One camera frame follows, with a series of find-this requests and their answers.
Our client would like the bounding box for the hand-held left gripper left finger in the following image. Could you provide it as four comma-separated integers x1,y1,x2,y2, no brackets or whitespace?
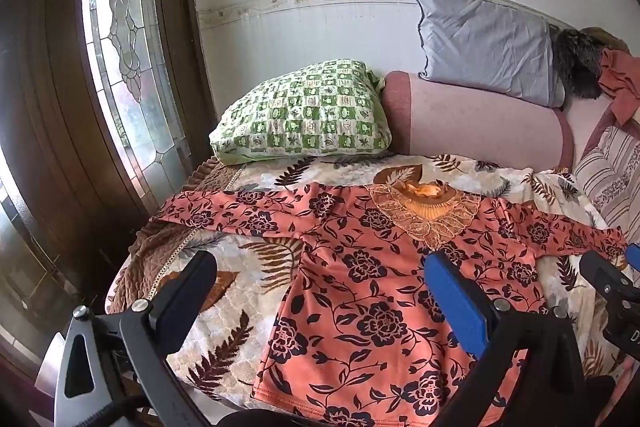
54,251,218,427

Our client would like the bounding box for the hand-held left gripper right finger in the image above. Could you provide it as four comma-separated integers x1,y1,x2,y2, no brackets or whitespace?
424,251,587,427

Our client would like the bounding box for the orange floral blouse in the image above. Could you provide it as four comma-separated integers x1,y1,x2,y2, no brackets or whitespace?
150,182,628,425

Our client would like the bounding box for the leaf print plush blanket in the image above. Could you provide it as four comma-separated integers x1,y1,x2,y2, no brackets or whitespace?
107,152,640,427

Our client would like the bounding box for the striped beige cushion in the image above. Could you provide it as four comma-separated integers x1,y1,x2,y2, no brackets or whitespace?
572,124,640,230

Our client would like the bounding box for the pink upholstered bolster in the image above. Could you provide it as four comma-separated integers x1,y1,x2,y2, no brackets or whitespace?
382,71,576,171

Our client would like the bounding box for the rust red cloth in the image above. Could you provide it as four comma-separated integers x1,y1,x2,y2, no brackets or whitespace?
597,48,640,125

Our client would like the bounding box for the dark furry cloth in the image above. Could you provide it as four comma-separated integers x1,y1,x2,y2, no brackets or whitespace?
550,28,608,100

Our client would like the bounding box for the green patterned pillow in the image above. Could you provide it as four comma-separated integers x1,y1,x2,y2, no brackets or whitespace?
209,59,393,165

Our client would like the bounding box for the grey pillow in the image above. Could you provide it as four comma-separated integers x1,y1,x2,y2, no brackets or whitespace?
412,0,568,108

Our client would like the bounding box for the stained glass window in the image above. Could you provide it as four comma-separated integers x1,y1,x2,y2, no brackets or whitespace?
81,0,194,208

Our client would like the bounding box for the dark wooden door frame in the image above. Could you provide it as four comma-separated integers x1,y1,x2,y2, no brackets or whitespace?
0,0,216,308

